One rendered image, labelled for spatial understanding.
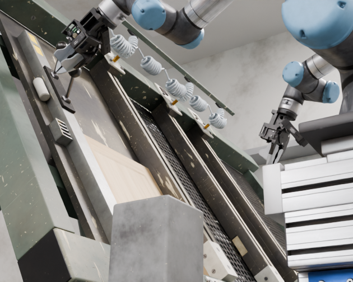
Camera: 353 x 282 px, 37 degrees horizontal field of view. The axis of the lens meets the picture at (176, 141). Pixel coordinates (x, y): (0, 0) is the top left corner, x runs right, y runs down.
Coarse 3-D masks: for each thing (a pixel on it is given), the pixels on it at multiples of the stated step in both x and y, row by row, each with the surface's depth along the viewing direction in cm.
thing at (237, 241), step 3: (237, 237) 203; (234, 240) 203; (237, 240) 203; (234, 243) 203; (237, 243) 202; (240, 243) 201; (237, 246) 202; (240, 246) 201; (243, 246) 200; (240, 249) 201; (243, 249) 200; (246, 249) 199; (240, 252) 200; (243, 252) 199; (246, 252) 199; (243, 255) 199
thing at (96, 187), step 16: (32, 48) 170; (32, 64) 167; (48, 64) 170; (48, 80) 160; (64, 112) 150; (80, 128) 151; (80, 144) 142; (80, 160) 139; (80, 176) 137; (96, 176) 135; (96, 192) 132; (96, 208) 130; (112, 208) 129
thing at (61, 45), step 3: (60, 42) 156; (63, 42) 156; (57, 45) 156; (60, 45) 155; (63, 45) 155; (66, 45) 156; (57, 48) 156; (60, 48) 155; (63, 48) 155; (57, 60) 159; (54, 69) 161; (51, 72) 163; (54, 72) 162; (54, 75) 161; (57, 75) 162; (57, 78) 162
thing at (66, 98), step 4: (80, 68) 149; (68, 72) 149; (72, 72) 148; (76, 72) 148; (80, 72) 149; (72, 76) 149; (76, 76) 149; (72, 80) 151; (68, 88) 153; (68, 92) 153; (64, 96) 155; (68, 96) 155; (64, 100) 154; (68, 100) 154
